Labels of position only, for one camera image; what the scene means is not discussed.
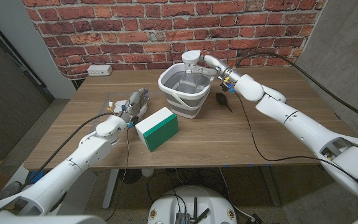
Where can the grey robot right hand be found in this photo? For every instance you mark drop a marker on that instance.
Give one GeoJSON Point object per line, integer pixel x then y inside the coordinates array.
{"type": "Point", "coordinates": [225, 72]}

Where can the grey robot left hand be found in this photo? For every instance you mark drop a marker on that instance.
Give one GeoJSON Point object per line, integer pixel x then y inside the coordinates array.
{"type": "Point", "coordinates": [134, 101]}

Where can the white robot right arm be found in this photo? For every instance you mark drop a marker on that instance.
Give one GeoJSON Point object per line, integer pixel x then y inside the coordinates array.
{"type": "Point", "coordinates": [306, 127]}

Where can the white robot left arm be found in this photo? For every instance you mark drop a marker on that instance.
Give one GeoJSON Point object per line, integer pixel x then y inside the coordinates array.
{"type": "Point", "coordinates": [89, 151]}

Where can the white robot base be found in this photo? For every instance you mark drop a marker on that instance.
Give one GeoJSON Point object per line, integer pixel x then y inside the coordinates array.
{"type": "Point", "coordinates": [166, 205]}

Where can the white grey collapsible bucket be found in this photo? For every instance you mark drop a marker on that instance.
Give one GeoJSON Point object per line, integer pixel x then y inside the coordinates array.
{"type": "Point", "coordinates": [182, 105]}

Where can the white cloth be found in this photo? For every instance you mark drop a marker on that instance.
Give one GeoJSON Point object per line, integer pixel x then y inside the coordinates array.
{"type": "Point", "coordinates": [144, 109]}

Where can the black rubber bulb blower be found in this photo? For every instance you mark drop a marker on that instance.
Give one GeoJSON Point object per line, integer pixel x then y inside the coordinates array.
{"type": "Point", "coordinates": [221, 98]}

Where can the green and white box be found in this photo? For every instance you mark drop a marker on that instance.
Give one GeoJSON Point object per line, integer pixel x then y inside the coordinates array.
{"type": "Point", "coordinates": [160, 132]}

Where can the white power outlet strip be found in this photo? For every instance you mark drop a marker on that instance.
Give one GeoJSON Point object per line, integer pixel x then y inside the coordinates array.
{"type": "Point", "coordinates": [99, 70]}

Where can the red brick printed backdrop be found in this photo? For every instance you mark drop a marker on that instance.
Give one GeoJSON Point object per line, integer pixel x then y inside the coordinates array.
{"type": "Point", "coordinates": [104, 31]}

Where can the white table leg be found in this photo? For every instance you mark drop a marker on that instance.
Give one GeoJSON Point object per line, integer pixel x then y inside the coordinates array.
{"type": "Point", "coordinates": [110, 186]}

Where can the black antenna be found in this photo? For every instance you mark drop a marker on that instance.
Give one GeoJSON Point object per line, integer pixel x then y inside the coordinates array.
{"type": "Point", "coordinates": [195, 207]}
{"type": "Point", "coordinates": [204, 215]}

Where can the grey table leg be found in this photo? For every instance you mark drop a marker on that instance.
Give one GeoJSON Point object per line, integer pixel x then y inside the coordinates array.
{"type": "Point", "coordinates": [270, 186]}

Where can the blue floor object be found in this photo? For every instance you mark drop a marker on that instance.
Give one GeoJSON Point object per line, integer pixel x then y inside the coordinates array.
{"type": "Point", "coordinates": [36, 176]}

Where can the small grey electronics box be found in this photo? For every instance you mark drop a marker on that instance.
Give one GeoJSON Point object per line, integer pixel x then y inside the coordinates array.
{"type": "Point", "coordinates": [181, 218]}

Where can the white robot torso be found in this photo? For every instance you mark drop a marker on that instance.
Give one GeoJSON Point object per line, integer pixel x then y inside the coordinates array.
{"type": "Point", "coordinates": [42, 220]}

